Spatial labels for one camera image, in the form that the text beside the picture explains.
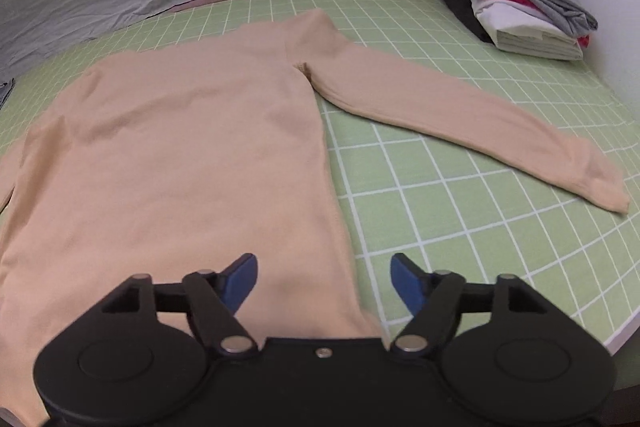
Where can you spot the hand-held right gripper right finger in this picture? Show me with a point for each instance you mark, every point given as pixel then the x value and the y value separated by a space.
pixel 407 284

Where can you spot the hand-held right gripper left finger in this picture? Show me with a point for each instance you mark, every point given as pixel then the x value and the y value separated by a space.
pixel 242 282

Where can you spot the green grid mat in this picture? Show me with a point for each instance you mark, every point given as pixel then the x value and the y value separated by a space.
pixel 450 97

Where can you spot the white folded garment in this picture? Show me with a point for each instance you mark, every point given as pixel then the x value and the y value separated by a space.
pixel 525 38

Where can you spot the beige long-sleeve shirt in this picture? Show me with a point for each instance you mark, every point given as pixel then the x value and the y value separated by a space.
pixel 175 147

